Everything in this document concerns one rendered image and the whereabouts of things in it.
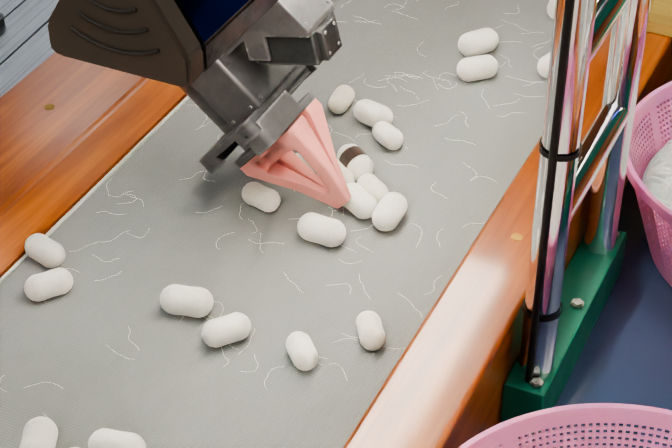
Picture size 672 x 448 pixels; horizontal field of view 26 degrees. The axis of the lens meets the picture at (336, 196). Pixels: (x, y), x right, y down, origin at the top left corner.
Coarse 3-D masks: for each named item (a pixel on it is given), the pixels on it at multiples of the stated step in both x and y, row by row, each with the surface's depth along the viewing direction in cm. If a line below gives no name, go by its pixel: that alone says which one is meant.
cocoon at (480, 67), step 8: (480, 56) 125; (488, 56) 125; (464, 64) 124; (472, 64) 124; (480, 64) 125; (488, 64) 125; (496, 64) 125; (464, 72) 124; (472, 72) 124; (480, 72) 125; (488, 72) 125; (496, 72) 126; (464, 80) 125; (472, 80) 125
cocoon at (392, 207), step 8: (392, 192) 109; (384, 200) 109; (392, 200) 108; (400, 200) 109; (376, 208) 108; (384, 208) 108; (392, 208) 108; (400, 208) 108; (376, 216) 108; (384, 216) 107; (392, 216) 108; (400, 216) 108; (376, 224) 108; (384, 224) 108; (392, 224) 108
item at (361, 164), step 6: (348, 144) 114; (354, 144) 114; (342, 150) 114; (360, 156) 113; (366, 156) 113; (354, 162) 113; (360, 162) 113; (366, 162) 113; (372, 162) 113; (348, 168) 113; (354, 168) 113; (360, 168) 112; (366, 168) 113; (372, 168) 113; (354, 174) 113; (360, 174) 113
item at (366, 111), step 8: (360, 104) 119; (368, 104) 119; (376, 104) 119; (360, 112) 119; (368, 112) 119; (376, 112) 119; (384, 112) 118; (360, 120) 120; (368, 120) 119; (376, 120) 119; (384, 120) 118; (392, 120) 119
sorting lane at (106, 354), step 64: (384, 0) 137; (448, 0) 137; (512, 0) 137; (320, 64) 128; (384, 64) 128; (448, 64) 128; (512, 64) 128; (192, 128) 120; (448, 128) 120; (512, 128) 120; (128, 192) 113; (192, 192) 113; (448, 192) 113; (128, 256) 106; (192, 256) 106; (256, 256) 106; (320, 256) 106; (384, 256) 106; (448, 256) 106; (0, 320) 101; (64, 320) 101; (128, 320) 101; (192, 320) 101; (256, 320) 101; (320, 320) 101; (384, 320) 101; (0, 384) 96; (64, 384) 96; (128, 384) 96; (192, 384) 96; (256, 384) 96; (320, 384) 96
